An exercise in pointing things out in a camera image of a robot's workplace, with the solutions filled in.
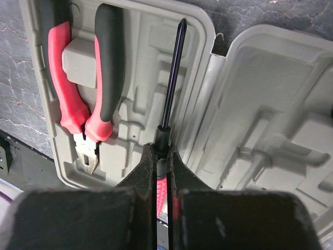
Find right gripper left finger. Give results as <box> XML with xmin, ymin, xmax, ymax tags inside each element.
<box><xmin>1</xmin><ymin>144</ymin><xmax>156</xmax><ymax>249</ymax></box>

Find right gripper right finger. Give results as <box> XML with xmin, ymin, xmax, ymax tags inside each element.
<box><xmin>168</xmin><ymin>146</ymin><xmax>321</xmax><ymax>249</ymax></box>

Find red phillips screwdriver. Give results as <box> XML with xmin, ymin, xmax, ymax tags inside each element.
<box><xmin>152</xmin><ymin>18</ymin><xmax>187</xmax><ymax>216</ymax></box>

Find grey plastic tool case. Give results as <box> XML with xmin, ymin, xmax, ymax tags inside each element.
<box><xmin>20</xmin><ymin>1</ymin><xmax>332</xmax><ymax>240</ymax></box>

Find red black pliers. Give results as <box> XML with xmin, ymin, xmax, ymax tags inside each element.
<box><xmin>40</xmin><ymin>1</ymin><xmax>125</xmax><ymax>174</ymax></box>

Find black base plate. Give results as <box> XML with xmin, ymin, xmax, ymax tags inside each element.
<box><xmin>1</xmin><ymin>131</ymin><xmax>66</xmax><ymax>191</ymax></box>

